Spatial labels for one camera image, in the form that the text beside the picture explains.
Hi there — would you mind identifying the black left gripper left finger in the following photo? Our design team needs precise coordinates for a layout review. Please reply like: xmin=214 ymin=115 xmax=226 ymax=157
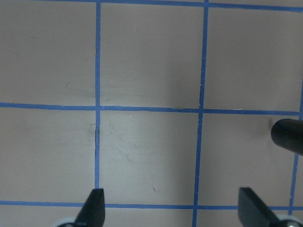
xmin=74 ymin=189 xmax=105 ymax=227

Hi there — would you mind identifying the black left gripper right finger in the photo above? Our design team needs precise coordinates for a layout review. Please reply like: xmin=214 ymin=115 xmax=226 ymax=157
xmin=238 ymin=187 xmax=279 ymax=227

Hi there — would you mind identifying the dark wine bottle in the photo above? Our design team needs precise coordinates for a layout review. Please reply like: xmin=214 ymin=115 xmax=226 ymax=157
xmin=271 ymin=119 xmax=303 ymax=156

